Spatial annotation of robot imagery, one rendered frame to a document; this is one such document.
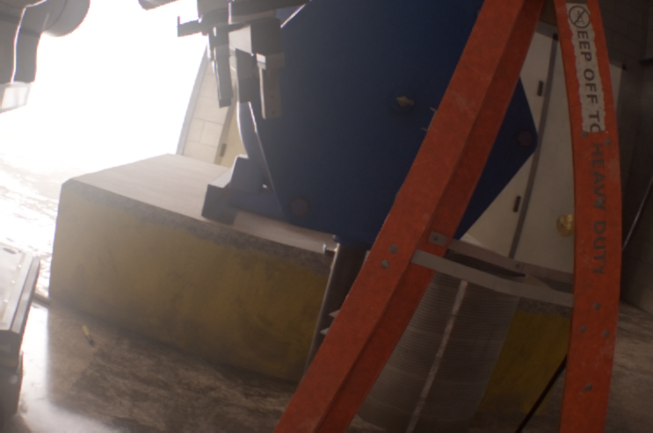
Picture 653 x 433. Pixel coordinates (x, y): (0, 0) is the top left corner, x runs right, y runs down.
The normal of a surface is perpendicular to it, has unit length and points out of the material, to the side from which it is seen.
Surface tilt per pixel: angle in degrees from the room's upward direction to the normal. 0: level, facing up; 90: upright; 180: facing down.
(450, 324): 90
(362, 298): 87
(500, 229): 90
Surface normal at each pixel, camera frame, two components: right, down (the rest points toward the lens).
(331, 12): -0.09, -0.14
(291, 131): -0.22, 0.14
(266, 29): 0.39, 0.26
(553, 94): 0.05, 0.06
